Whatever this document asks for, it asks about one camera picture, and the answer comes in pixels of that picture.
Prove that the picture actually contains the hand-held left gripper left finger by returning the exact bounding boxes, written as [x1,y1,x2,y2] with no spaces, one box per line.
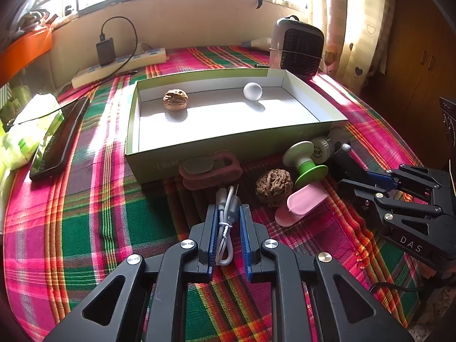
[43,205,219,342]

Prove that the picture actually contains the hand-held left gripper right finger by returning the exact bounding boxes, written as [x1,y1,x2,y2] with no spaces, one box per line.
[239,204,416,342]

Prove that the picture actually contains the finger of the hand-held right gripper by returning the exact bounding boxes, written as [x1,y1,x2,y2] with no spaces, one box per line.
[338,182,446,226]
[369,165,450,203]

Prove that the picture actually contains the white charging cable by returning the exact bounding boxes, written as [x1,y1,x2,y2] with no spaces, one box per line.
[214,184,240,267]

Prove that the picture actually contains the black bike light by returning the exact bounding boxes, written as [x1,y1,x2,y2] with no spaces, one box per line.
[331,142,373,186]

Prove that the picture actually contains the clear jar with ribbed cap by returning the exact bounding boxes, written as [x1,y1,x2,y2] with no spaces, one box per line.
[308,136,335,166]

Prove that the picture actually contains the white panda toy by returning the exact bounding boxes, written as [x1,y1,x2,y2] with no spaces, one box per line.
[327,127,353,150]

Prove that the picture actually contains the light pink clip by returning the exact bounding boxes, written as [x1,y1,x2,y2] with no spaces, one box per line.
[274,182,330,227]

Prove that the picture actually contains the pink clip with pale pad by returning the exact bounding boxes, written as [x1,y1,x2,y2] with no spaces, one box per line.
[178,151,243,191]

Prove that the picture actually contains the green cardboard box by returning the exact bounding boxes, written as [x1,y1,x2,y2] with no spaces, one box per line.
[123,68,350,184]

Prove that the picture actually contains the brown walnut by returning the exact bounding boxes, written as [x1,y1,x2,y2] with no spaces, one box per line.
[163,90,189,112]
[255,168,295,207]

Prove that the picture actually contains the green and white knob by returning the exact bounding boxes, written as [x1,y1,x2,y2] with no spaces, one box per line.
[282,141,329,188]

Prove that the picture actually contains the plaid tablecloth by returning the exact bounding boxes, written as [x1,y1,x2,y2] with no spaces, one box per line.
[3,44,428,342]

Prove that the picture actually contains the wooden cabinet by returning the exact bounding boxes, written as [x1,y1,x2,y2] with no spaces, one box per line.
[360,0,456,122]

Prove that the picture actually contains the small white ball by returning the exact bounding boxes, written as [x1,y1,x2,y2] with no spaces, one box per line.
[243,82,263,101]

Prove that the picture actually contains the small grey heater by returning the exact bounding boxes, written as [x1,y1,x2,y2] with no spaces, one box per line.
[269,15,325,77]

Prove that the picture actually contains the heart print curtain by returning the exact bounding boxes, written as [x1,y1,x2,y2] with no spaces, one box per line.
[308,0,396,89]

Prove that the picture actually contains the pale folded cloth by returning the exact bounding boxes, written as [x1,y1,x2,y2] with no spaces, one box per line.
[242,37,273,52]

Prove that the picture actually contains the black smartphone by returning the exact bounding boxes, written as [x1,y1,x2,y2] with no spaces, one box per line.
[29,96,91,182]

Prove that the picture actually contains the white power strip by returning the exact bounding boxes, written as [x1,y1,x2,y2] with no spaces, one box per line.
[71,47,168,89]

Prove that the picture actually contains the green and white tissue packet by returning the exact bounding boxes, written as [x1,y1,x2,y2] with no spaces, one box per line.
[0,93,65,172]

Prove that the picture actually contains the crumpled plastic bags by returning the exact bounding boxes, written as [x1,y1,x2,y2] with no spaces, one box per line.
[18,0,59,27]

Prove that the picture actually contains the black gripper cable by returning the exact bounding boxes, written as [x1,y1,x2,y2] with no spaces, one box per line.
[369,281,428,294]

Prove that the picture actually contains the black charger with cable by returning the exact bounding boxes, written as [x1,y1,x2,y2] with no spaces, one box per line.
[59,16,139,93]

